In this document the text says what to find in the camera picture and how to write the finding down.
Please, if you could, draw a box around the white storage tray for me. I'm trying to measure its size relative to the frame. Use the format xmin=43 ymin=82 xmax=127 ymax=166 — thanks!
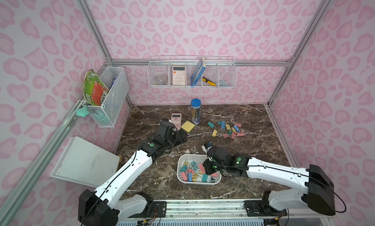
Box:
xmin=176 ymin=154 xmax=222 ymax=186

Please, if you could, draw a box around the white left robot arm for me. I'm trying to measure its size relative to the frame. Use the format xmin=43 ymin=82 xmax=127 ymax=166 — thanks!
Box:
xmin=78 ymin=119 xmax=187 ymax=226

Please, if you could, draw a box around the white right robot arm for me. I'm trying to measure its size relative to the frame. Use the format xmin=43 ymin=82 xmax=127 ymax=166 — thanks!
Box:
xmin=202 ymin=143 xmax=336 ymax=216

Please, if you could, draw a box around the pink calculator on table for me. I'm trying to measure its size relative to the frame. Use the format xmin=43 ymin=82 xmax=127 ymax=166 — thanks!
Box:
xmin=171 ymin=113 xmax=182 ymax=130

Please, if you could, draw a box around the yellow sticky note pad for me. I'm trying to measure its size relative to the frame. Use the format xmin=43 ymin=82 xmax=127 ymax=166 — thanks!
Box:
xmin=181 ymin=121 xmax=195 ymax=133

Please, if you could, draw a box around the blue lid pencil tube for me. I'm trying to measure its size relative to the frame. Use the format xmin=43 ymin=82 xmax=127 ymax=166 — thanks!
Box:
xmin=190 ymin=99 xmax=201 ymax=124

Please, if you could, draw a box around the white calculator in shelf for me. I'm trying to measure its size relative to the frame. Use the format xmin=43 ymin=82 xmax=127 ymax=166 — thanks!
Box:
xmin=172 ymin=66 xmax=187 ymax=86

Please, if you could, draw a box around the blue book in shelf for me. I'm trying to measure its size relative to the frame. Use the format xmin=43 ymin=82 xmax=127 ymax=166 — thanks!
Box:
xmin=190 ymin=57 xmax=206 ymax=87

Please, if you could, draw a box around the yellow utility knife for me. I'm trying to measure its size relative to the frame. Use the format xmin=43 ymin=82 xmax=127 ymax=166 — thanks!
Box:
xmin=202 ymin=77 xmax=217 ymax=87

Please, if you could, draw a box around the green snack bag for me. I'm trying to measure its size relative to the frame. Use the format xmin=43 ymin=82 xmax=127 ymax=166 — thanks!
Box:
xmin=83 ymin=70 xmax=109 ymax=106

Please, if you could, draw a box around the white paper board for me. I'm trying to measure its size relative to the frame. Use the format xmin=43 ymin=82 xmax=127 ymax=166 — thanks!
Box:
xmin=50 ymin=136 xmax=120 ymax=187

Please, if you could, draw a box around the white wire wall shelf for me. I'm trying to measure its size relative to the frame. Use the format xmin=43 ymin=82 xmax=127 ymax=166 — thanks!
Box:
xmin=147 ymin=56 xmax=237 ymax=89

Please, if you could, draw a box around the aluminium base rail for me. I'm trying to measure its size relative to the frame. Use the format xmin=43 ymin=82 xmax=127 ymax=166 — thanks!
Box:
xmin=117 ymin=198 xmax=332 ymax=221

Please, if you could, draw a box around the white mesh wall basket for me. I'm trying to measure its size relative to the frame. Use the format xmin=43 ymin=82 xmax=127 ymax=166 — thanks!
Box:
xmin=86 ymin=66 xmax=129 ymax=128

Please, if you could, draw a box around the mint green wall hook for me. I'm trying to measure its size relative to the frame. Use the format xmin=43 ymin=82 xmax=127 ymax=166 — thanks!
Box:
xmin=75 ymin=106 xmax=89 ymax=117

